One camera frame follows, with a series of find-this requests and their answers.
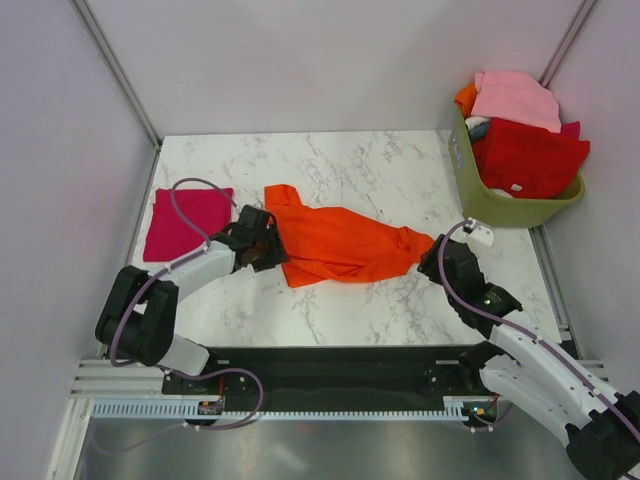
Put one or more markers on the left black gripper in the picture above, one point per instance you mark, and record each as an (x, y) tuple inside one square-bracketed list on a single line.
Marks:
[(277, 254)]

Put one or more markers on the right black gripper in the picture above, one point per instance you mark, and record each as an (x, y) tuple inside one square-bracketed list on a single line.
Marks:
[(427, 259)]

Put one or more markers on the orange t shirt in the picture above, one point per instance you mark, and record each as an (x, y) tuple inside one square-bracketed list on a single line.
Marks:
[(334, 243)]

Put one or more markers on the magenta t shirt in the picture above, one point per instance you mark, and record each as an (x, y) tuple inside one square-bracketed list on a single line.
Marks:
[(169, 236)]

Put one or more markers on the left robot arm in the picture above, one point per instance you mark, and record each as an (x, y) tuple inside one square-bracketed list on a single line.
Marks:
[(138, 320)]

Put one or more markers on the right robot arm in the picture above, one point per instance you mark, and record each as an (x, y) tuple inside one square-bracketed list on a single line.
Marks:
[(596, 424)]

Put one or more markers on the olive green laundry basket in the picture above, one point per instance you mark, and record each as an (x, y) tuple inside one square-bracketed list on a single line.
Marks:
[(479, 202)]

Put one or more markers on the red t shirt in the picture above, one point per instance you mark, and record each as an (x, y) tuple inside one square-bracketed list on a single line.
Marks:
[(526, 161)]

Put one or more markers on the teal garment in basket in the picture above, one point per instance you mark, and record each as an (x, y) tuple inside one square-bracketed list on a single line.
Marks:
[(478, 132)]

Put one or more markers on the white garment in basket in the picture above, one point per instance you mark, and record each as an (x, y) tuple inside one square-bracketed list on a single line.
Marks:
[(472, 122)]

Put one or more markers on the orange garment in basket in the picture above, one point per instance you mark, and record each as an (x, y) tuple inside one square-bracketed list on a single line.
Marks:
[(465, 99)]

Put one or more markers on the magenta garment in basket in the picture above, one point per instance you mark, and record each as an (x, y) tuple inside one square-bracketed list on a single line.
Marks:
[(571, 130)]

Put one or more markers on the pink t shirt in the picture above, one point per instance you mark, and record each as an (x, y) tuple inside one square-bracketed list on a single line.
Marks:
[(517, 97)]

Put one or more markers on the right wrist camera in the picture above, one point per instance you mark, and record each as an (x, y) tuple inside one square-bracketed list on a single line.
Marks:
[(478, 232)]

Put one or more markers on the right aluminium rail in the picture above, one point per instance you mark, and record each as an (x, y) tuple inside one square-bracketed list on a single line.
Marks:
[(550, 276)]

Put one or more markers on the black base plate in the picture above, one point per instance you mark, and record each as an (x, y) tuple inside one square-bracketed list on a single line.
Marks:
[(341, 379)]

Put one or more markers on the right aluminium frame post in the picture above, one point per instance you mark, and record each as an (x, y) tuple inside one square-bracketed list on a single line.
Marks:
[(568, 40)]

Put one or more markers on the aluminium frame post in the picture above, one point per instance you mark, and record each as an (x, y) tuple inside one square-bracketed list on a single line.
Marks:
[(568, 40), (103, 46)]

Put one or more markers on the white slotted cable duct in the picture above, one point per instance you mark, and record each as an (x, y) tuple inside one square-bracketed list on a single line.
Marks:
[(194, 410)]

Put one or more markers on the left aluminium frame post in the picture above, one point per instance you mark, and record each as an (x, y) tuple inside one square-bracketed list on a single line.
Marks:
[(103, 46)]

